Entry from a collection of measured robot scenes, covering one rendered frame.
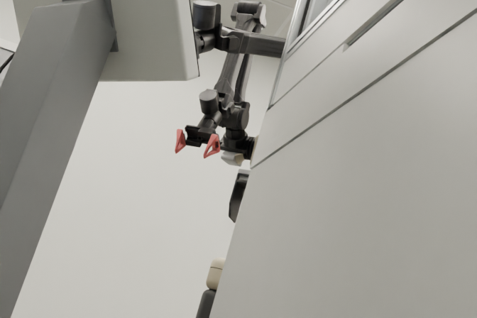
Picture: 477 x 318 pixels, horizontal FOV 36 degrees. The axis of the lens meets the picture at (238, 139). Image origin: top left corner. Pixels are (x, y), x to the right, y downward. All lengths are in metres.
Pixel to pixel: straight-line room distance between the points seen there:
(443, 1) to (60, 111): 0.88
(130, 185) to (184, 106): 0.70
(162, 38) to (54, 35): 0.23
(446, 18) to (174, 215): 4.22
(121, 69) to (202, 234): 3.43
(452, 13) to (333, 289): 0.37
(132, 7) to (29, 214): 0.50
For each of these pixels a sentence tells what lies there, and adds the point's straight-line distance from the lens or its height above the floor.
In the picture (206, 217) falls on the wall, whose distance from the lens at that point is 5.08.
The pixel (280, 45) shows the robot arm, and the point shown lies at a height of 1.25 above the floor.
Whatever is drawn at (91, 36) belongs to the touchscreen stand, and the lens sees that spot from 1.63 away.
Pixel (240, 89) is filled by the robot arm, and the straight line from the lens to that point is 2.55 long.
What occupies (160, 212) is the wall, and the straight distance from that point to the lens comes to 5.03.
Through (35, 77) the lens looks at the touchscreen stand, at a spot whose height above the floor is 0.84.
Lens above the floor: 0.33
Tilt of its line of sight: 19 degrees up
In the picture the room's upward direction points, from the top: 16 degrees clockwise
